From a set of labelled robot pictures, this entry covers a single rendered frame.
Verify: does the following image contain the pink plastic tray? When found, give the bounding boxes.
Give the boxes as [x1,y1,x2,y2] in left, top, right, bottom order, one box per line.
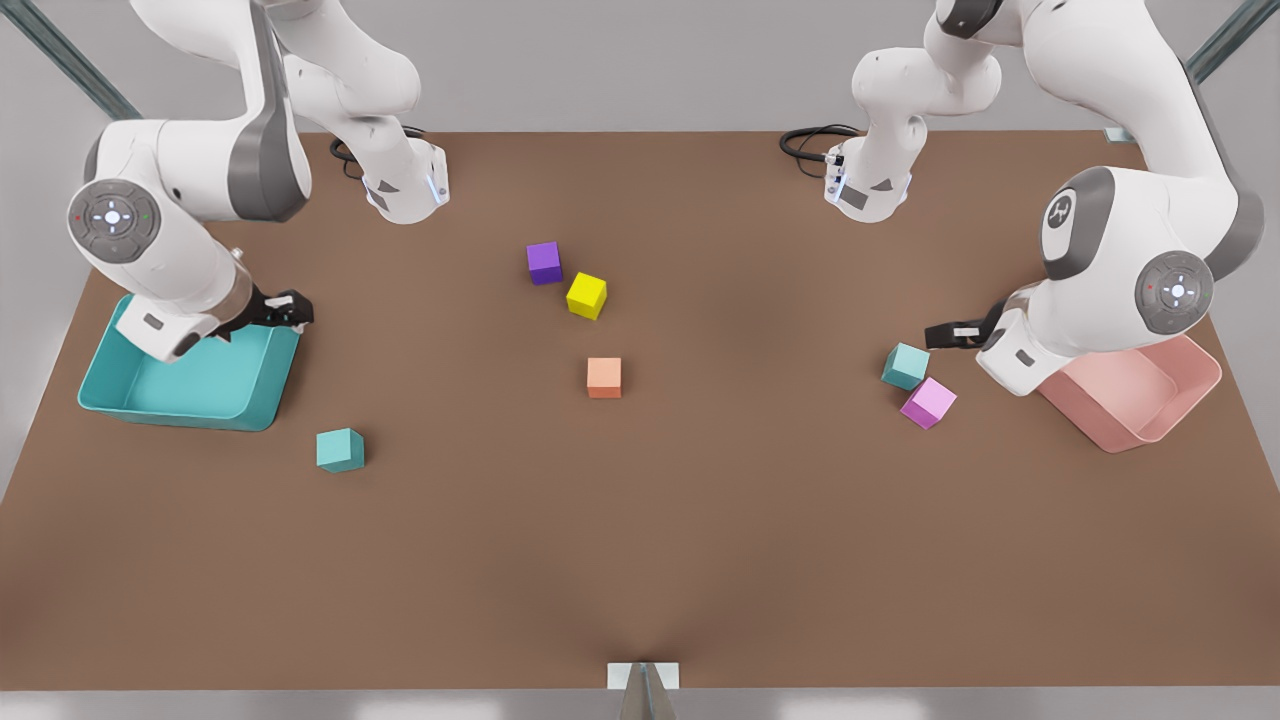
[1036,334,1223,455]

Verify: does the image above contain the teal plastic tray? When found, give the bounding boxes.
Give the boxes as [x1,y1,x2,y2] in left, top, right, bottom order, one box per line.
[78,293,302,433]

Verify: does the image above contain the yellow cube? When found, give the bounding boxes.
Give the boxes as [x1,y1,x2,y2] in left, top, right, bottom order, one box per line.
[565,271,609,322]

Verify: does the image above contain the black cable loop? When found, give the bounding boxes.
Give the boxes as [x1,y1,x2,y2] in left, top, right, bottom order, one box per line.
[779,124,865,180]
[329,125,429,182]

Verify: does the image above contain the teal blue cube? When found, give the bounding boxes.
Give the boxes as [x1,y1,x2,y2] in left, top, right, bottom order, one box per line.
[316,427,366,474]
[881,342,932,392]

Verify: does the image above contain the light pink-purple cube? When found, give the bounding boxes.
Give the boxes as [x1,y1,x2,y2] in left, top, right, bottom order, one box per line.
[899,376,958,432]

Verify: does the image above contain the silver frame post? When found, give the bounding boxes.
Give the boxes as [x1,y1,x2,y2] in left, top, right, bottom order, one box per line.
[1104,0,1280,144]
[0,0,143,122]
[607,661,681,720]

